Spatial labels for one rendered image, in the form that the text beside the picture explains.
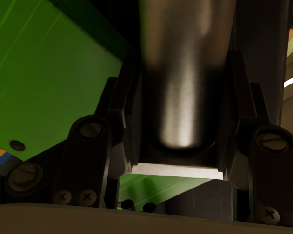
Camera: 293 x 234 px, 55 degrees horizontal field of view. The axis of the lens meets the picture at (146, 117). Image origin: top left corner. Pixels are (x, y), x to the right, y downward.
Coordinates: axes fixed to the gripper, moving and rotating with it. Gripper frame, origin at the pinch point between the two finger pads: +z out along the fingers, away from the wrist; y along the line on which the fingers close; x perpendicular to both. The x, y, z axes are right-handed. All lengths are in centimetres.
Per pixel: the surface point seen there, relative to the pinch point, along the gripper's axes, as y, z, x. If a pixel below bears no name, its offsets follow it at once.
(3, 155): -310, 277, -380
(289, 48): 105, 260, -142
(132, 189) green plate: -3.0, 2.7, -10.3
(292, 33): 102, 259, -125
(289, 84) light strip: 213, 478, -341
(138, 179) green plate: -2.5, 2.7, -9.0
